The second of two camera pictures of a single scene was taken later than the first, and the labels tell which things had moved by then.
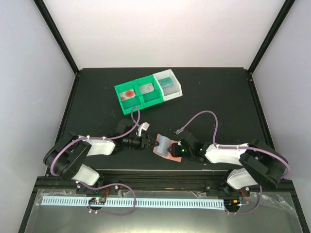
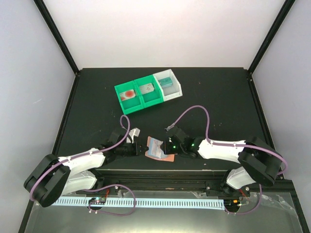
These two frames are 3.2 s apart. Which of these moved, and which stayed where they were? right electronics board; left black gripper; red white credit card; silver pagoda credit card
Moved: left black gripper
Stayed: silver pagoda credit card; red white credit card; right electronics board
